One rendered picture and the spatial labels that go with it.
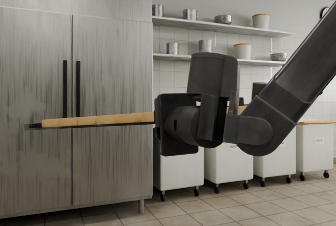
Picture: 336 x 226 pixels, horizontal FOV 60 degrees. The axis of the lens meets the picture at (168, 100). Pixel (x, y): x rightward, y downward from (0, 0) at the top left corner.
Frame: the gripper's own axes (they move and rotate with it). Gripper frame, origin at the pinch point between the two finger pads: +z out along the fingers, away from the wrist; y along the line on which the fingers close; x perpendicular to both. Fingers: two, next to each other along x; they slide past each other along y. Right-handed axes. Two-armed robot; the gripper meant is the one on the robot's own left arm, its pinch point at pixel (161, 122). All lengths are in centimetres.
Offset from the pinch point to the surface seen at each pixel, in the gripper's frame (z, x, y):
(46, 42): 190, -25, -59
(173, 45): 261, 111, -77
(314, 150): 229, 286, 58
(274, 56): 269, 265, -69
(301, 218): 147, 178, 98
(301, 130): 231, 268, 33
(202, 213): 187, 101, 94
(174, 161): 223, 90, 51
